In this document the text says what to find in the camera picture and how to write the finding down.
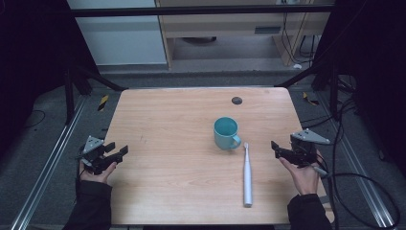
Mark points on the black horizontal frame bar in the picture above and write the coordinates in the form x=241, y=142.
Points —
x=191, y=11

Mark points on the white cabinet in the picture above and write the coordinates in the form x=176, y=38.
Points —
x=121, y=41

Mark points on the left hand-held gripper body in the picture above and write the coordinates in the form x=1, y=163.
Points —
x=93, y=153

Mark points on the white electric toothbrush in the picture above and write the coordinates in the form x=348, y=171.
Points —
x=247, y=179

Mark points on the aluminium floor rail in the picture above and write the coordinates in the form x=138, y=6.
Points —
x=360, y=179
x=48, y=166

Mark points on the light wooden desk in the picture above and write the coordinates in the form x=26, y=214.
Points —
x=223, y=28

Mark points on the yellow black striped tape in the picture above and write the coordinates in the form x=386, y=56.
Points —
x=102, y=103
x=310, y=99

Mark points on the black metal stand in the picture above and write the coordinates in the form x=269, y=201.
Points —
x=333, y=92
x=69, y=96

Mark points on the black curtain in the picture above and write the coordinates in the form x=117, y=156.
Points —
x=32, y=64
x=373, y=64

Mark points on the person's right hand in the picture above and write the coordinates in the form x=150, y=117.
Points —
x=306, y=179

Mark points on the round grey table grommet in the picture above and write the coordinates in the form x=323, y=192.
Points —
x=236, y=100

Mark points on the person's left hand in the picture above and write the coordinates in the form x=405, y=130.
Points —
x=95, y=177

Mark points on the teal cup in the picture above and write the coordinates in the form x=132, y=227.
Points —
x=225, y=139

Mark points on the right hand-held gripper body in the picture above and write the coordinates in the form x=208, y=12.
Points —
x=303, y=151

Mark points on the small white round object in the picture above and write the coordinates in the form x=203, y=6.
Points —
x=297, y=66

